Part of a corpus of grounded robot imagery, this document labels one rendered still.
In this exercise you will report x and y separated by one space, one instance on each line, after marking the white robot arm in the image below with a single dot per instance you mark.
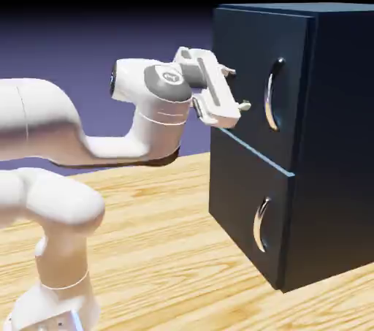
52 109

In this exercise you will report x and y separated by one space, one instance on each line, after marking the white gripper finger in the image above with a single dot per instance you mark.
228 70
244 105

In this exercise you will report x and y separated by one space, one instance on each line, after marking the dark blue cabinet door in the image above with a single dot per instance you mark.
233 190
248 44

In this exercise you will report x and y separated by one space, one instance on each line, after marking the dark blue cabinet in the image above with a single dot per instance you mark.
336 132

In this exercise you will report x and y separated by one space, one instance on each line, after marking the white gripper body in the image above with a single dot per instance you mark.
217 90

